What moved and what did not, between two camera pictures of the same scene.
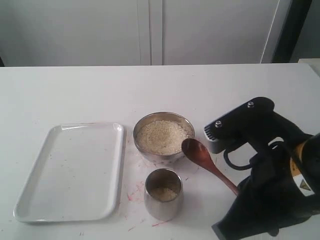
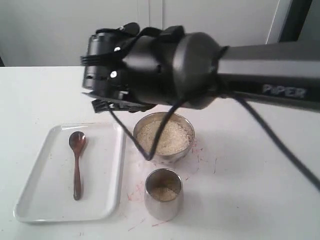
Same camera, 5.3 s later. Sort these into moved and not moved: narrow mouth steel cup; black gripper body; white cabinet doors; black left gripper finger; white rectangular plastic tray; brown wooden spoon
Moved: brown wooden spoon; black left gripper finger; black gripper body
Not moved: narrow mouth steel cup; white rectangular plastic tray; white cabinet doors
